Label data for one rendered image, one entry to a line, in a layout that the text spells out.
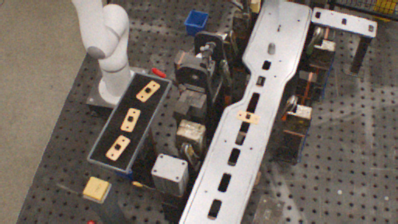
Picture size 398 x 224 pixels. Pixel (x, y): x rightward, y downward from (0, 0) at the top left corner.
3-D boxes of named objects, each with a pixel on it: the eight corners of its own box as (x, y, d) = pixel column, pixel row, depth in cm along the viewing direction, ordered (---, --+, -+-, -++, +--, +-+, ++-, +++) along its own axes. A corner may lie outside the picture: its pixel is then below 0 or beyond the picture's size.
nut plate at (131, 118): (131, 131, 140) (130, 130, 139) (120, 129, 140) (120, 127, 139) (141, 110, 144) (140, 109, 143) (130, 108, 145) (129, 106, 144)
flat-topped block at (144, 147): (154, 193, 177) (136, 136, 140) (136, 187, 179) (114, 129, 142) (163, 173, 182) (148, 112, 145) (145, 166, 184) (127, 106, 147)
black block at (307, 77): (307, 127, 192) (319, 86, 168) (284, 120, 194) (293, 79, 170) (311, 113, 196) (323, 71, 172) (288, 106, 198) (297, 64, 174)
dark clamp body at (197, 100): (207, 165, 183) (205, 114, 152) (178, 156, 187) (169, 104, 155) (216, 144, 189) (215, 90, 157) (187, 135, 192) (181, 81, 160)
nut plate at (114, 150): (115, 161, 134) (114, 159, 133) (105, 155, 135) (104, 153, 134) (130, 140, 138) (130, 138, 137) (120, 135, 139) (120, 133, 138)
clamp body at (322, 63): (322, 106, 197) (337, 56, 169) (297, 99, 200) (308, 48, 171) (325, 91, 202) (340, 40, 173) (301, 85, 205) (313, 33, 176)
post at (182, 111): (191, 168, 183) (186, 114, 150) (180, 164, 184) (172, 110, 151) (196, 158, 185) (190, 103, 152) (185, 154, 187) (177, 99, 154)
